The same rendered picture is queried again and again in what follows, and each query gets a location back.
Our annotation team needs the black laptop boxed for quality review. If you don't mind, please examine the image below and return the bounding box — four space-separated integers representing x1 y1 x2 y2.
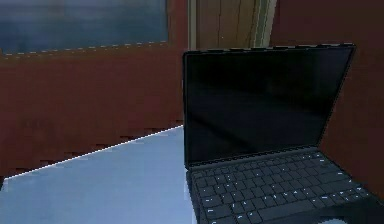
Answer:
182 43 384 224

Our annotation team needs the pale blue table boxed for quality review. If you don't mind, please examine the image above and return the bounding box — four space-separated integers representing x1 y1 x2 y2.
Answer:
0 125 198 224

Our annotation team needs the brown wooden room door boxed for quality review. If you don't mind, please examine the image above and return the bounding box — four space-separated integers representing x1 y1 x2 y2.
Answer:
188 0 278 51

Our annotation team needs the blue glass window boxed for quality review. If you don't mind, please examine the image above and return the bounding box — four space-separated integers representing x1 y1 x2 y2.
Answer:
0 0 169 56

